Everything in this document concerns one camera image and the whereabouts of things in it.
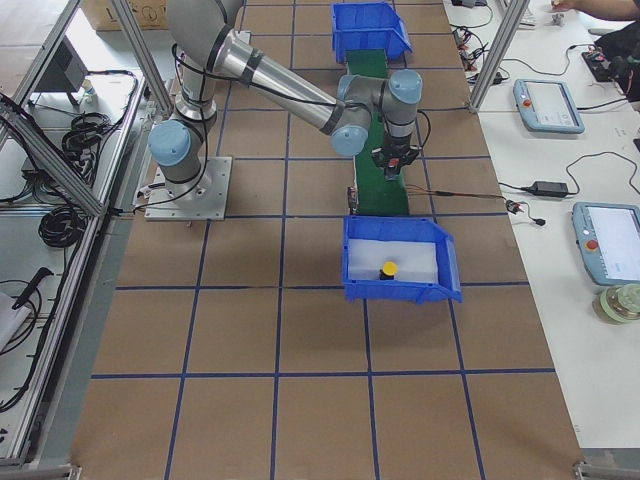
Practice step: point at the teach pendant near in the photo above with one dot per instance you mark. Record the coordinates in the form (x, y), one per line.
(607, 236)

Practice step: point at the white foam pad right bin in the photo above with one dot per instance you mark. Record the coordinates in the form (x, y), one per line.
(416, 260)

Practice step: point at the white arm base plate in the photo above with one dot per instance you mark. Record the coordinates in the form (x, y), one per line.
(204, 198)

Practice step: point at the black power adapter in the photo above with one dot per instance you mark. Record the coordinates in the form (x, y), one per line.
(547, 189)

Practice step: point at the yellow push button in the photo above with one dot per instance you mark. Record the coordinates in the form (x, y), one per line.
(388, 271)

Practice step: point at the blue plastic bin left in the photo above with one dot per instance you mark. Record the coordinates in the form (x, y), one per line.
(368, 26)

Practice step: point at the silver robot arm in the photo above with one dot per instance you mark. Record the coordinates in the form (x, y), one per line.
(205, 32)

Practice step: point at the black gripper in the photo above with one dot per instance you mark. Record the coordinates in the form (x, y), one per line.
(395, 149)

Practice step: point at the teach pendant far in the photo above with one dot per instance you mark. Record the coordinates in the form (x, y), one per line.
(547, 107)

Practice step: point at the blue plastic bin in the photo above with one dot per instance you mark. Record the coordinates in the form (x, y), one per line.
(411, 229)
(368, 26)

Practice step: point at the blue plastic bin right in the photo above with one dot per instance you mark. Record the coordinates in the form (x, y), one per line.
(411, 229)

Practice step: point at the teach pendant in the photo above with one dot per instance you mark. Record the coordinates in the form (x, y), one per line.
(547, 107)
(607, 236)

